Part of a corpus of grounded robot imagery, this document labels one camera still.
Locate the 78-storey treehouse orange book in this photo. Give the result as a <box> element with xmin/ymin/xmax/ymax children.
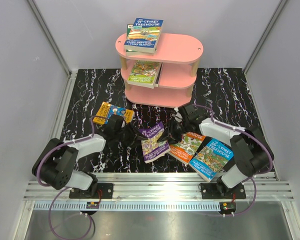
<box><xmin>168</xmin><ymin>132</ymin><xmax>206</xmax><ymax>165</ymax></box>

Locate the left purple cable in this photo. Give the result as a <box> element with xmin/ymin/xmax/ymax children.
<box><xmin>36</xmin><ymin>114</ymin><xmax>116</xmax><ymax>240</ymax></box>

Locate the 52-storey treehouse purple book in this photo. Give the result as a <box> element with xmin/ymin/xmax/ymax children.
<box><xmin>139</xmin><ymin>122</ymin><xmax>170</xmax><ymax>164</ymax></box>

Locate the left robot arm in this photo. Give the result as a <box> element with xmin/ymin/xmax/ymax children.
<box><xmin>31</xmin><ymin>115</ymin><xmax>148</xmax><ymax>199</ymax></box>

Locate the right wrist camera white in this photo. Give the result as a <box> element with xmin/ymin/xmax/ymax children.
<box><xmin>171</xmin><ymin>107</ymin><xmax>183</xmax><ymax>123</ymax></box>

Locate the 26-storey treehouse blue book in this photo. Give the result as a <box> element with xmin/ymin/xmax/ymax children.
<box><xmin>188</xmin><ymin>138</ymin><xmax>234</xmax><ymax>183</ymax></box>

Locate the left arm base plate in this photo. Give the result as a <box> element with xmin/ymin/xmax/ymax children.
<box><xmin>69</xmin><ymin>183</ymin><xmax>114</xmax><ymax>200</ymax></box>

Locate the green paperback book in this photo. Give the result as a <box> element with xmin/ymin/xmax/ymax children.
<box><xmin>125</xmin><ymin>23</ymin><xmax>156</xmax><ymax>57</ymax></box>

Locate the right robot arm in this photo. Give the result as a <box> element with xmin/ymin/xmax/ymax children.
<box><xmin>158</xmin><ymin>104</ymin><xmax>275</xmax><ymax>199</ymax></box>

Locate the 65-storey treehouse green book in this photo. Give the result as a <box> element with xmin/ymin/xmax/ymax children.
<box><xmin>127</xmin><ymin>60</ymin><xmax>162</xmax><ymax>89</ymax></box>

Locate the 130-storey treehouse orange book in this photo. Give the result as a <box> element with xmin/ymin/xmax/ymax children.
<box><xmin>92</xmin><ymin>102</ymin><xmax>135</xmax><ymax>125</ymax></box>

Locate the aluminium mounting rail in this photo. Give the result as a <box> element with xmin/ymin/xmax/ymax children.
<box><xmin>23</xmin><ymin>172</ymin><xmax>294</xmax><ymax>212</ymax></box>

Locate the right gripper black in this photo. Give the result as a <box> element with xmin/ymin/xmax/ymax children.
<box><xmin>157</xmin><ymin>118</ymin><xmax>190</xmax><ymax>147</ymax></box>

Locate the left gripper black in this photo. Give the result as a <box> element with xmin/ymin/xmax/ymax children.
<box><xmin>114</xmin><ymin>122</ymin><xmax>148</xmax><ymax>148</ymax></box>

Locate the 91-storey treehouse blue book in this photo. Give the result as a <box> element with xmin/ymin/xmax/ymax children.
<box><xmin>123</xmin><ymin>17</ymin><xmax>164</xmax><ymax>54</ymax></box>

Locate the pink three-tier shelf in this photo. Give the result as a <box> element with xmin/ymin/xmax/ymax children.
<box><xmin>115</xmin><ymin>33</ymin><xmax>204</xmax><ymax>108</ymax></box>

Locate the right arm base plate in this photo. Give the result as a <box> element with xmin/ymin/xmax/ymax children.
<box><xmin>198</xmin><ymin>183</ymin><xmax>247</xmax><ymax>200</ymax></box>

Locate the dark brown paperback book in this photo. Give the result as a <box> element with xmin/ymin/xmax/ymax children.
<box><xmin>154</xmin><ymin>63</ymin><xmax>163</xmax><ymax>87</ymax></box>

